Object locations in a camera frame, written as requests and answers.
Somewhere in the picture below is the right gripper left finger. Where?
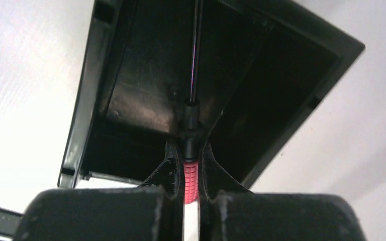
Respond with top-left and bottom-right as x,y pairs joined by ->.
13,140 -> 184,240

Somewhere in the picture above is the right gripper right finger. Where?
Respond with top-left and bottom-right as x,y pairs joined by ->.
199,143 -> 365,240

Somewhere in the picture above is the red handled screwdriver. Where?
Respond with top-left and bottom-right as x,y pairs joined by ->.
180,1 -> 204,204

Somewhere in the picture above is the black plastic bin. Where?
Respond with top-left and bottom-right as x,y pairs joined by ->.
57,1 -> 365,188

